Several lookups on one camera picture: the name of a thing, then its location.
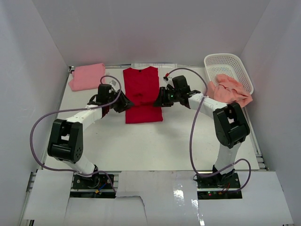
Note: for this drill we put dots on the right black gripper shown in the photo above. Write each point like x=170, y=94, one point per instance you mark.
x=162, y=100

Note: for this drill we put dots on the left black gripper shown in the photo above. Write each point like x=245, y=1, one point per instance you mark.
x=125, y=103

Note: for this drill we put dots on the red t shirt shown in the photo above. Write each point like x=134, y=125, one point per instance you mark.
x=142, y=88

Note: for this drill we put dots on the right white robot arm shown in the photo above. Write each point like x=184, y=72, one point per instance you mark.
x=231, y=127

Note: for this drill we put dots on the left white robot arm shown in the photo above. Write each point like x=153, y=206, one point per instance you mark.
x=66, y=139

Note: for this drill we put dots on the papers at table back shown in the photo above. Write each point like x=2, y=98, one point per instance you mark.
x=157, y=65

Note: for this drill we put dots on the folded pink t shirt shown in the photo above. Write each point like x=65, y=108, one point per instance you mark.
x=87, y=77

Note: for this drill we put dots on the salmon t shirt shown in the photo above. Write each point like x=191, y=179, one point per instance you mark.
x=229, y=90

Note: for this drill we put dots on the white plastic basket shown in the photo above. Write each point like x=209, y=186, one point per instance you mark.
x=228, y=64

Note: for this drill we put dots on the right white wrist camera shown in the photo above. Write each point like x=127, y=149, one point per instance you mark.
x=168, y=80

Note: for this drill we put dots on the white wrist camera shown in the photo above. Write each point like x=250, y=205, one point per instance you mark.
x=168, y=80
x=113, y=83

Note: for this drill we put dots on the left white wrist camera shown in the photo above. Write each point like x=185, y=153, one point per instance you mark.
x=113, y=83

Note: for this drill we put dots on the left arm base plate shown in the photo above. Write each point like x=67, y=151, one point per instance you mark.
x=97, y=186

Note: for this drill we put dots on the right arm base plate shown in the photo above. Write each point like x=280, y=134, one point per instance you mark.
x=206, y=190

